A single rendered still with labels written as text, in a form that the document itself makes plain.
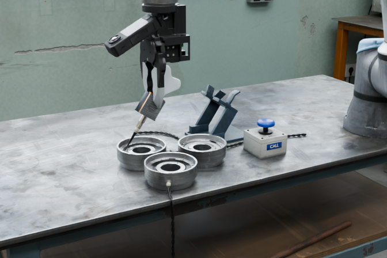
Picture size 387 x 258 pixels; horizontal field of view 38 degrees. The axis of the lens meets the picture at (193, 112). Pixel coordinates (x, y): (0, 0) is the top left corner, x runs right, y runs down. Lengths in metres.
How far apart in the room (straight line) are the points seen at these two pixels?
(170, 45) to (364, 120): 0.53
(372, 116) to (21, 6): 1.73
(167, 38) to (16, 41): 1.61
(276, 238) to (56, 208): 0.61
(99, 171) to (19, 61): 1.57
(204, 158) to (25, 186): 0.36
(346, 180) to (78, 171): 0.90
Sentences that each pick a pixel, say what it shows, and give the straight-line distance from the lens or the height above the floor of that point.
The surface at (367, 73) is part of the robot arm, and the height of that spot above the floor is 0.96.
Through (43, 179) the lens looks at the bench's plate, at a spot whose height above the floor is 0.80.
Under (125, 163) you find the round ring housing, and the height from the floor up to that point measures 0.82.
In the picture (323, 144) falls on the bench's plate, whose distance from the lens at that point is 1.34.
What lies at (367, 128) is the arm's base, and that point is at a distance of 1.40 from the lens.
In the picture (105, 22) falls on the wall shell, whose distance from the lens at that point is 2.76.
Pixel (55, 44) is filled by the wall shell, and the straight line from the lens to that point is 2.70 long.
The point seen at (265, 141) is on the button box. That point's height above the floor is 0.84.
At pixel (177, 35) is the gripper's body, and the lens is 1.14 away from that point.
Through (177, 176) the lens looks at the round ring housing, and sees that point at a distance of 1.06.
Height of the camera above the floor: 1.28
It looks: 18 degrees down
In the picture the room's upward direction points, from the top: straight up
